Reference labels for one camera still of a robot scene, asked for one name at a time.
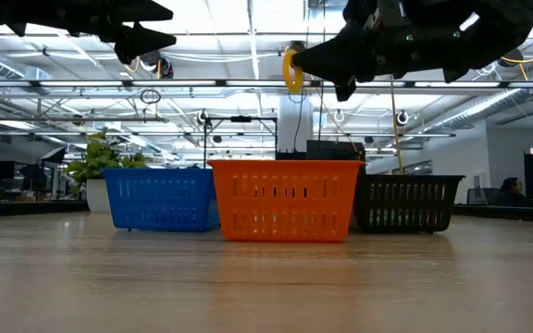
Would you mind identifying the black aluminium table frame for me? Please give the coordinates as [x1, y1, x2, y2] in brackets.
[0, 200, 533, 225]

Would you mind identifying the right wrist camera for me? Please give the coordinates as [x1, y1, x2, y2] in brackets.
[366, 0, 409, 31]

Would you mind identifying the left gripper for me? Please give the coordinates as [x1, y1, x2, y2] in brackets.
[14, 0, 178, 65]

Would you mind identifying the potted green plant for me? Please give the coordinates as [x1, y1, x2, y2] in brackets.
[65, 131, 150, 214]

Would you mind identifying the black hanging cable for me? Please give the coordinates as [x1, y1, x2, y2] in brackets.
[319, 82, 328, 142]

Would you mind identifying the orange plastic basket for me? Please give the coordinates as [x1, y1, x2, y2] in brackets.
[206, 159, 366, 243]

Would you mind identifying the black plastic basket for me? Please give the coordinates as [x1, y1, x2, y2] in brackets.
[352, 174, 465, 234]

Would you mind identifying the black computer case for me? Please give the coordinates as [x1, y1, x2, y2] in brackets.
[275, 139, 367, 163]

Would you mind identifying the orange spring keychain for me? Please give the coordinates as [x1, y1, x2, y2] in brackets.
[281, 45, 305, 94]

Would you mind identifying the blue plastic basket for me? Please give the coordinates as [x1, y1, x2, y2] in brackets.
[102, 167, 221, 232]

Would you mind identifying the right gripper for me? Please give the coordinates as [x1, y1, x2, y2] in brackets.
[292, 18, 476, 103]

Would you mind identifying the person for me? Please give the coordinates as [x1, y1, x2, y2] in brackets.
[499, 177, 531, 208]

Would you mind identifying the thin black stand frame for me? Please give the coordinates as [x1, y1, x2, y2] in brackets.
[203, 114, 279, 162]

